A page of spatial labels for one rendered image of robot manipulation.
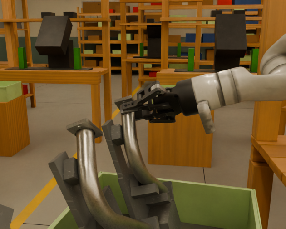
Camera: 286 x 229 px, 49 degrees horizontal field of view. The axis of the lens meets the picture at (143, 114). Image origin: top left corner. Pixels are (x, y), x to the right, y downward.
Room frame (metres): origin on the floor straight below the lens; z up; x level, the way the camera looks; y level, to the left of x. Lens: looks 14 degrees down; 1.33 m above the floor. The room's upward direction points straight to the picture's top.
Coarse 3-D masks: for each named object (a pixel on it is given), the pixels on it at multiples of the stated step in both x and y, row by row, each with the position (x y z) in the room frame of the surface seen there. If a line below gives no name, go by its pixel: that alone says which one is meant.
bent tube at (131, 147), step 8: (128, 96) 0.65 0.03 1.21; (120, 104) 0.66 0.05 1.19; (128, 120) 0.63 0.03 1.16; (128, 128) 0.61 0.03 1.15; (128, 136) 0.60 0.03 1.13; (136, 136) 0.61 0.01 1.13; (128, 144) 0.59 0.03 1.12; (136, 144) 0.60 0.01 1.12; (128, 152) 0.59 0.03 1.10; (136, 152) 0.59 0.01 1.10; (128, 160) 0.59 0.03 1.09; (136, 160) 0.59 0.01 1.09; (136, 168) 0.59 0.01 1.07; (144, 168) 0.60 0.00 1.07; (136, 176) 0.60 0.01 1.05; (144, 176) 0.60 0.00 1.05; (152, 176) 0.63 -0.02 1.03; (144, 184) 0.62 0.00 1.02; (160, 184) 0.67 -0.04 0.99; (160, 192) 0.68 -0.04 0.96
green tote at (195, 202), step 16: (112, 176) 0.79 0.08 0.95; (176, 192) 0.75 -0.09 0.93; (192, 192) 0.74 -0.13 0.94; (208, 192) 0.73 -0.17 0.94; (224, 192) 0.72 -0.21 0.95; (240, 192) 0.71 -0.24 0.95; (192, 208) 0.74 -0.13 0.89; (208, 208) 0.73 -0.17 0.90; (224, 208) 0.72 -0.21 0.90; (240, 208) 0.71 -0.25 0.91; (256, 208) 0.62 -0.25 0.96; (64, 224) 0.59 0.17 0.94; (208, 224) 0.73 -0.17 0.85; (224, 224) 0.72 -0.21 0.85; (240, 224) 0.71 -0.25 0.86; (256, 224) 0.56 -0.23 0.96
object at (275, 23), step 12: (264, 0) 1.38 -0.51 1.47; (276, 0) 1.30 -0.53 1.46; (264, 12) 1.37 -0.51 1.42; (276, 12) 1.30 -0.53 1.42; (264, 24) 1.35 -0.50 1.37; (276, 24) 1.30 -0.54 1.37; (264, 36) 1.33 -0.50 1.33; (276, 36) 1.30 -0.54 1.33; (264, 48) 1.32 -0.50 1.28; (264, 108) 1.30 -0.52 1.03; (276, 108) 1.30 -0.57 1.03; (264, 120) 1.30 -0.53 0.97; (276, 120) 1.30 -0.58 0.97; (252, 132) 1.38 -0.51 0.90; (264, 132) 1.30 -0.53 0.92; (276, 132) 1.30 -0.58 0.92
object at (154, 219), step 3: (153, 216) 0.58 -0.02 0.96; (156, 216) 0.58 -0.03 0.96; (141, 219) 0.59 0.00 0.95; (144, 219) 0.58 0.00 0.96; (147, 219) 0.58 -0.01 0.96; (150, 219) 0.58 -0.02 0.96; (153, 219) 0.58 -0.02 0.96; (156, 219) 0.58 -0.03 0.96; (147, 222) 0.58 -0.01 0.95; (150, 222) 0.58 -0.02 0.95; (153, 222) 0.57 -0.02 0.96; (156, 222) 0.57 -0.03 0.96; (153, 225) 0.57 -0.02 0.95; (156, 225) 0.57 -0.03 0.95; (153, 228) 0.57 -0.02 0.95; (156, 228) 0.57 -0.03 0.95; (159, 228) 0.57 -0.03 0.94
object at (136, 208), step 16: (112, 128) 0.63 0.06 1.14; (112, 144) 0.61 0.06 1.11; (128, 176) 0.63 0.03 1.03; (128, 192) 0.60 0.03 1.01; (128, 208) 0.59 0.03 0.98; (144, 208) 0.67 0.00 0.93; (160, 208) 0.69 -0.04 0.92; (176, 208) 0.74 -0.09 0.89; (160, 224) 0.62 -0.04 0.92; (176, 224) 0.68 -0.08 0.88
